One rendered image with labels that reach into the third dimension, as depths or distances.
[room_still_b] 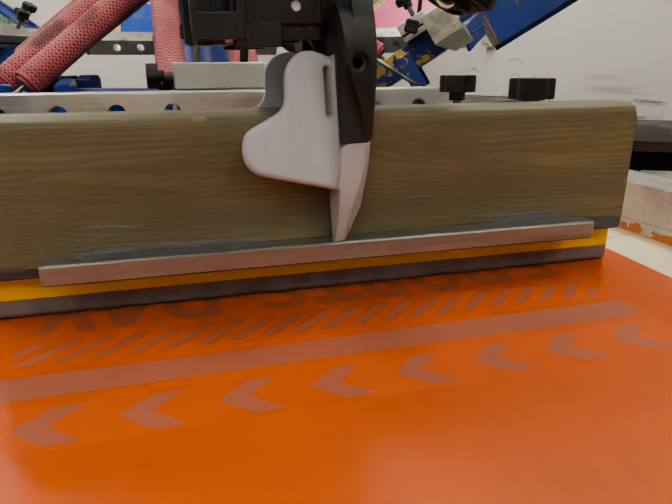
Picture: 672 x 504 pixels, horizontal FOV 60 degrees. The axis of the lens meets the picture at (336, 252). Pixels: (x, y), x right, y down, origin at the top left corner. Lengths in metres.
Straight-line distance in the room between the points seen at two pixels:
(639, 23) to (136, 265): 2.94
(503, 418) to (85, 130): 0.22
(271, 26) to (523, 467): 0.20
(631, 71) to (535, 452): 2.95
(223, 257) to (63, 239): 0.08
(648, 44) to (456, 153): 2.75
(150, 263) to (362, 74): 0.13
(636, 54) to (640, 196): 2.64
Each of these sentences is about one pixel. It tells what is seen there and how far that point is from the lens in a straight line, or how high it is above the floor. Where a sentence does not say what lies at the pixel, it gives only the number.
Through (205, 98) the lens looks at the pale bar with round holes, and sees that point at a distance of 0.80.
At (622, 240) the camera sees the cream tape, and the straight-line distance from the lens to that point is 0.47.
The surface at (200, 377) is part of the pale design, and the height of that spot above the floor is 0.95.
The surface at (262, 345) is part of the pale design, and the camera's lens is 0.27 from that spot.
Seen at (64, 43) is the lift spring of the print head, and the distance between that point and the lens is 1.20.
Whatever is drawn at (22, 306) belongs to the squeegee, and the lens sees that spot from 0.33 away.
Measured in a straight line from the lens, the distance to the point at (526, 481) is 0.20.
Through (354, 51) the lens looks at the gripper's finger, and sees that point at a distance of 0.26.
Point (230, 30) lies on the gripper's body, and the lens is 0.27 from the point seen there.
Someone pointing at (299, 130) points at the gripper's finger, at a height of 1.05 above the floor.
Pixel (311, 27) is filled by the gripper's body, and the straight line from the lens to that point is 0.28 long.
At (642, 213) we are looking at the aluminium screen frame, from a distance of 0.48.
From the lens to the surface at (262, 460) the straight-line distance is 0.20.
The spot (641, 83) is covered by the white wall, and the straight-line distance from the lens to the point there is 3.07.
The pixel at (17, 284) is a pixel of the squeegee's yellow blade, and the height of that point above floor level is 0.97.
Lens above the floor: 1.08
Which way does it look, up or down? 18 degrees down
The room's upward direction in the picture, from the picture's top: straight up
